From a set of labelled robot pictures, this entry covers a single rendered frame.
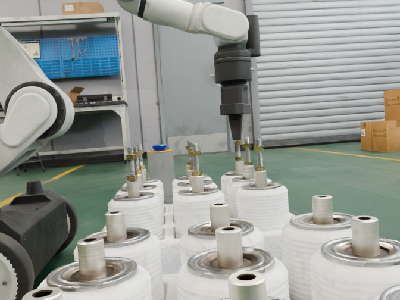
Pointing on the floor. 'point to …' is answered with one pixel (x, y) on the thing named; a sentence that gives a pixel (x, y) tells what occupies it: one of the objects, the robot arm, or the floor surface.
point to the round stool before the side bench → (31, 162)
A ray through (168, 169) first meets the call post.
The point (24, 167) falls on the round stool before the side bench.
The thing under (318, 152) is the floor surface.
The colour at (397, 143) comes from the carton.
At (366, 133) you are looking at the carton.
